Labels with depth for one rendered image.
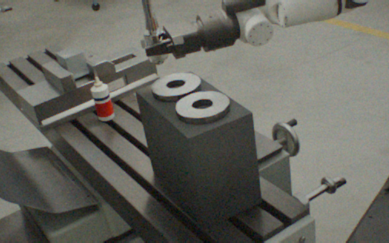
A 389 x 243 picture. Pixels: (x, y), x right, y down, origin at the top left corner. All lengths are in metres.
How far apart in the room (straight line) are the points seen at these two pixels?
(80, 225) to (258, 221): 0.44
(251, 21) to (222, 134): 0.44
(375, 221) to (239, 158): 0.68
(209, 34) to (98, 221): 0.48
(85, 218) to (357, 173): 1.69
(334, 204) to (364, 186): 0.19
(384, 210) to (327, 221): 0.87
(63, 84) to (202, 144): 0.58
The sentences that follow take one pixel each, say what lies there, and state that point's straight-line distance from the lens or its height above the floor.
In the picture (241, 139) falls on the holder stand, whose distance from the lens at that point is 0.88.
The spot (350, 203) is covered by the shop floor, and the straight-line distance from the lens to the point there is 2.48.
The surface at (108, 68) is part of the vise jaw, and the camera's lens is 1.38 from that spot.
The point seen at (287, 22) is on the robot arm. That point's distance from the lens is 1.30.
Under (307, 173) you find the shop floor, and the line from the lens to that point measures 2.65.
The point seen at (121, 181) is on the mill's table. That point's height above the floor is 0.96.
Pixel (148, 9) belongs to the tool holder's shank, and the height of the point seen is 1.22.
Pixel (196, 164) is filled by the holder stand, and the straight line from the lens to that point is 0.85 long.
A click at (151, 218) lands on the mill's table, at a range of 0.98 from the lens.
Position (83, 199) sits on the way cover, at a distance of 1.19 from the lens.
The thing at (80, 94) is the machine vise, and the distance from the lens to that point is 1.37.
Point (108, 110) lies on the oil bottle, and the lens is 1.31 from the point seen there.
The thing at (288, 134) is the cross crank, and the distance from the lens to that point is 1.65.
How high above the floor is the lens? 1.58
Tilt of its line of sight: 30 degrees down
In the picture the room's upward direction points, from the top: 10 degrees counter-clockwise
